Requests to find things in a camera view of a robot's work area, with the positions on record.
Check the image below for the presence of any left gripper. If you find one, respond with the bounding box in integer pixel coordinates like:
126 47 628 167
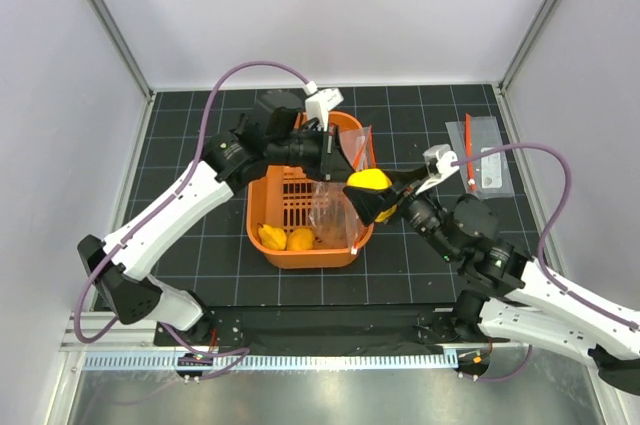
267 123 360 183

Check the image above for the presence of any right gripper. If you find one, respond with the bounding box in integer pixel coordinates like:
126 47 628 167
343 164 457 260

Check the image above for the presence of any yellow toy pepper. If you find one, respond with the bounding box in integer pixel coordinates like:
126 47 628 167
345 168 401 225

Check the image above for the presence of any clear zip bag orange zipper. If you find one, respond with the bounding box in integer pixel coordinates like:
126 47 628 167
310 126 375 255

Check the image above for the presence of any orange plastic basket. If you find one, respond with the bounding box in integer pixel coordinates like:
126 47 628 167
244 110 376 270

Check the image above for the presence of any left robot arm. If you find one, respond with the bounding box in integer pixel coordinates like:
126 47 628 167
77 110 354 345

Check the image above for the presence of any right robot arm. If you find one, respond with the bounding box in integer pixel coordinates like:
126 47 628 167
344 166 639 395

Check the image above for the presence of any spare clear zip bag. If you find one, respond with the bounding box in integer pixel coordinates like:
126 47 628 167
446 112 515 200

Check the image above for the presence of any orange toy fruit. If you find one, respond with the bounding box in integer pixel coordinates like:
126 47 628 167
286 228 316 251

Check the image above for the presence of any yellow toy squash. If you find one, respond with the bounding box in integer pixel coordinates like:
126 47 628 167
258 224 288 251

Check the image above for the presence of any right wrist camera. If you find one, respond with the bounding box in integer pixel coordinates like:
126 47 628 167
415 144 459 195

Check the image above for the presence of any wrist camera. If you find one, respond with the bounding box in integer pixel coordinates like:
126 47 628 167
415 144 459 195
303 81 344 131

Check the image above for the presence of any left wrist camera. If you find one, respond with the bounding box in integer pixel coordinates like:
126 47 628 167
303 81 344 131

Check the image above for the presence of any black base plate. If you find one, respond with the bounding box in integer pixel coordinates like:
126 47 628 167
152 302 511 354

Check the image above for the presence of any slotted cable duct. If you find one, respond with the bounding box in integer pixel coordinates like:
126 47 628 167
83 349 458 372

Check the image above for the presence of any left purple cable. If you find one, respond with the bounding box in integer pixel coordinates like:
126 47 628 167
73 60 316 344

